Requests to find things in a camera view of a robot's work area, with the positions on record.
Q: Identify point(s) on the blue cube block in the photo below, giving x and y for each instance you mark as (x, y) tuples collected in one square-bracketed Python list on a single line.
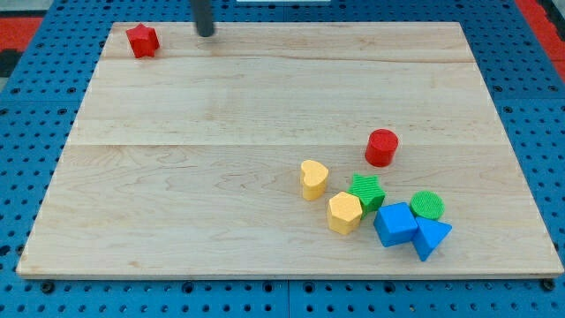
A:
[(395, 224)]

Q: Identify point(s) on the blue triangle block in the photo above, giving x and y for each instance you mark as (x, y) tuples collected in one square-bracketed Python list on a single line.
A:
[(429, 234)]

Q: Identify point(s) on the yellow heart block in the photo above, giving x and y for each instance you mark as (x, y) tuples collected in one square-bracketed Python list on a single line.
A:
[(313, 179)]

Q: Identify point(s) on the red cylinder block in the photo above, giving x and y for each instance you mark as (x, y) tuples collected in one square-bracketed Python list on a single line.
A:
[(381, 147)]

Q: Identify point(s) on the red star block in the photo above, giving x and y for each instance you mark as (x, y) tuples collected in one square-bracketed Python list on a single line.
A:
[(143, 40)]

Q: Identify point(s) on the green cylinder block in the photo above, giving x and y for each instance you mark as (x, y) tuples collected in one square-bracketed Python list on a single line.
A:
[(427, 204)]

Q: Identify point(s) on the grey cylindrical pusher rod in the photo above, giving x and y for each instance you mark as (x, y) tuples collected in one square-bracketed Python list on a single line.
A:
[(203, 17)]

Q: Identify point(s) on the yellow hexagon block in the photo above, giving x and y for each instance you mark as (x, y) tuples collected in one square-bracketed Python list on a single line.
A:
[(344, 213)]

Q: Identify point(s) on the wooden board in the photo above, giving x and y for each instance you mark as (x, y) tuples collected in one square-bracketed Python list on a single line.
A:
[(186, 165)]

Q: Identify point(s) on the green star block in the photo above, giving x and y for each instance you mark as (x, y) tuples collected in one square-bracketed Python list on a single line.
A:
[(369, 192)]

